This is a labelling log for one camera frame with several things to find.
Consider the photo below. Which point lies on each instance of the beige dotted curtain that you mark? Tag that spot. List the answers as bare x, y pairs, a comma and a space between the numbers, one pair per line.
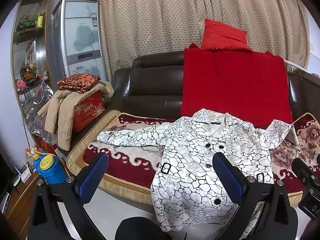
132, 28

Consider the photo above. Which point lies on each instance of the silver floral refrigerator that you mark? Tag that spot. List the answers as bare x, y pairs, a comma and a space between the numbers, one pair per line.
76, 40

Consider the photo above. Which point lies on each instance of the orange black patterned cloth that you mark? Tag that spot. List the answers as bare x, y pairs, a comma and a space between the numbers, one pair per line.
80, 82

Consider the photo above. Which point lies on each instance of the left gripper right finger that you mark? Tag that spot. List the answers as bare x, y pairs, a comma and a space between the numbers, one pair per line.
277, 220

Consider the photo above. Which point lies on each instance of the dark brown leather sofa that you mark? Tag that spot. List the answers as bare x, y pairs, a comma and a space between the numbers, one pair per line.
152, 87

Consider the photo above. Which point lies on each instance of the wooden display shelf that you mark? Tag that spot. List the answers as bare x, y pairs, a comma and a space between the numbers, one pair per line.
29, 53

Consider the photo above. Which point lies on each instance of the floral red beige blanket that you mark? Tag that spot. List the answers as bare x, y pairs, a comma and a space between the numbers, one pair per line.
131, 169

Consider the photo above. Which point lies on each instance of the red gift box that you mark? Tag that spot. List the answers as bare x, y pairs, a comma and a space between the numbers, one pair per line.
87, 111

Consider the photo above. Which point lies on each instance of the red blanket on sofa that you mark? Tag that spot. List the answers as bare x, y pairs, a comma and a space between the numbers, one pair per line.
249, 85

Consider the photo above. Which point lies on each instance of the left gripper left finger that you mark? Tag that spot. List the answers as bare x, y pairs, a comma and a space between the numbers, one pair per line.
46, 221

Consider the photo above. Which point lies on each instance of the beige padded jacket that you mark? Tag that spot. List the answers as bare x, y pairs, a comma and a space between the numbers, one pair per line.
58, 112

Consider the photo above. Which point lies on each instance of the white black-patterned coat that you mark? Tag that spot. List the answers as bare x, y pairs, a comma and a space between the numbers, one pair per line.
185, 189

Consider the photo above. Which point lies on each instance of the red pillow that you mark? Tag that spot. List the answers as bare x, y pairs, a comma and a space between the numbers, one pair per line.
219, 36

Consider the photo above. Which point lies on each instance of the clear plastic bag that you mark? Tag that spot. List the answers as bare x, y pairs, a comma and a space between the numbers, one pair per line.
32, 100

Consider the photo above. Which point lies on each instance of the blue yellow water bottle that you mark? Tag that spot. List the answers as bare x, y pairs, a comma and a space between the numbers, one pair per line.
49, 166

